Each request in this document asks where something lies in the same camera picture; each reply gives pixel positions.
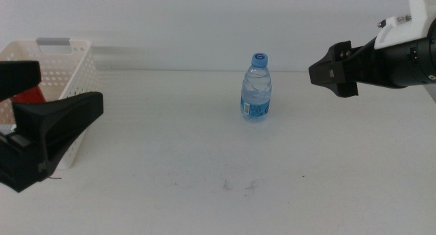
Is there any red cola can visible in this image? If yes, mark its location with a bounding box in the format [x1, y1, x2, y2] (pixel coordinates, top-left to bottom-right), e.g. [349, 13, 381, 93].
[12, 85, 47, 105]

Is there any clear water bottle blue cap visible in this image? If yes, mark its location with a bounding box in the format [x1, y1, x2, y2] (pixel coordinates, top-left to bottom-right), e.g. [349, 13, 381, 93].
[240, 52, 273, 122]

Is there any white perforated plastic basket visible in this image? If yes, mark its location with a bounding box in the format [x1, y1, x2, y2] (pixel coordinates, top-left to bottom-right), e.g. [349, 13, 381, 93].
[0, 37, 100, 170]

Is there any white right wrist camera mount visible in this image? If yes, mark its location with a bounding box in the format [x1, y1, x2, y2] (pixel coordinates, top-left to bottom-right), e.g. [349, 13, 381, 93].
[373, 0, 436, 51]

